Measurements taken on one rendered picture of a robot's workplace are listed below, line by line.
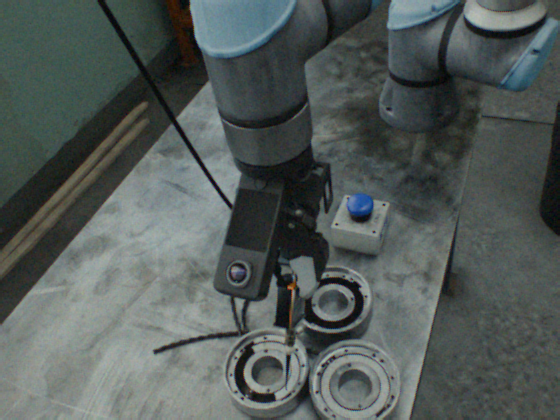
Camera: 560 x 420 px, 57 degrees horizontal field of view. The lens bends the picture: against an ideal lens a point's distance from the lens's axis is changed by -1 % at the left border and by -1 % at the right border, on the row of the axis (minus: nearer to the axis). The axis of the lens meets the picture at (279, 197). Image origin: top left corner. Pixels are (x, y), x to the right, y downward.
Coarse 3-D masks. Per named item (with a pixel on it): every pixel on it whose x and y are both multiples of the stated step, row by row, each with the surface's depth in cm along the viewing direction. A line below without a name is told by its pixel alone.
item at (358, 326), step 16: (336, 272) 72; (352, 272) 70; (320, 288) 70; (336, 288) 70; (368, 288) 68; (320, 304) 70; (352, 304) 68; (368, 304) 67; (304, 320) 66; (368, 320) 66; (320, 336) 65; (336, 336) 65; (352, 336) 65
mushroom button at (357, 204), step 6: (354, 198) 75; (360, 198) 75; (366, 198) 75; (372, 198) 75; (348, 204) 75; (354, 204) 74; (360, 204) 74; (366, 204) 74; (372, 204) 74; (348, 210) 75; (354, 210) 74; (360, 210) 74; (366, 210) 74; (372, 210) 74
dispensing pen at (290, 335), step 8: (288, 280) 58; (296, 280) 57; (280, 288) 56; (280, 296) 56; (288, 296) 56; (280, 304) 56; (288, 304) 56; (280, 312) 57; (288, 312) 56; (280, 320) 57; (288, 320) 56; (288, 328) 57; (296, 328) 59; (288, 336) 58; (288, 344) 59; (288, 352) 59; (288, 360) 59; (288, 368) 60
